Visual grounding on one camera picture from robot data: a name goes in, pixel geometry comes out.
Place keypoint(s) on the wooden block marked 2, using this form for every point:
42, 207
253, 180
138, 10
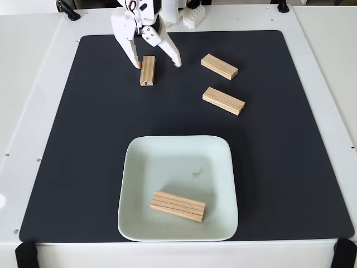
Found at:
147, 72

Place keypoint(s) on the wooden block marked 3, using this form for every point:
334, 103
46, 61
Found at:
219, 66

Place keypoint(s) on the grooved wooden block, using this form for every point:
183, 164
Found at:
223, 100
178, 206

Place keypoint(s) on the pale green square plate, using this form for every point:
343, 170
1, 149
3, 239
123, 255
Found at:
173, 162

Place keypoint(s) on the black base clamp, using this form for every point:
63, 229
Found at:
193, 3

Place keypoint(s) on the black table clamp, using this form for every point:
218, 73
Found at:
283, 6
68, 9

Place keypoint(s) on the black table mat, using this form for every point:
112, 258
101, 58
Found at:
83, 139

